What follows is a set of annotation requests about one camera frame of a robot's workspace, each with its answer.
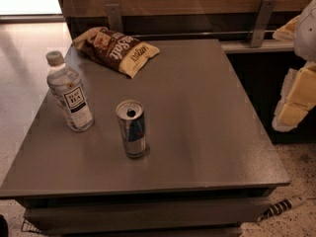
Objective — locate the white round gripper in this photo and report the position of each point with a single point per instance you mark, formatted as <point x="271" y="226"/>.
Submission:
<point x="306" y="34"/>

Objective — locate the silver blue redbull can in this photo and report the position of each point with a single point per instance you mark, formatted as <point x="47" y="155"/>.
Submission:
<point x="131" y="121"/>

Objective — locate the grey table with drawers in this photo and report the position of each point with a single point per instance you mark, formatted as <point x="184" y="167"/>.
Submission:
<point x="179" y="146"/>

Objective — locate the striped black white object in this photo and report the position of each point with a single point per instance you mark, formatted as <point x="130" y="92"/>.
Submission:
<point x="282" y="206"/>

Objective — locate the brown yellow chip bag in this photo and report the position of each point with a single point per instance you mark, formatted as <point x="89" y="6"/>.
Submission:
<point x="115" y="50"/>

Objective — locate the clear tea water bottle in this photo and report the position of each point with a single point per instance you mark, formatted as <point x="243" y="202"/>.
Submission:
<point x="67" y="89"/>

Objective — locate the right metal wall bracket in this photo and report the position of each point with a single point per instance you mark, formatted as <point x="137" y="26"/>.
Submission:
<point x="257" y="34"/>

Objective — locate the metal wall bracket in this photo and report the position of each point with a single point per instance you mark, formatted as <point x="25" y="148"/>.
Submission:
<point x="114" y="17"/>
<point x="257" y="34"/>

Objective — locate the left metal wall bracket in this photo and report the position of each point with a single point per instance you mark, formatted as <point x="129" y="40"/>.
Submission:
<point x="114" y="17"/>

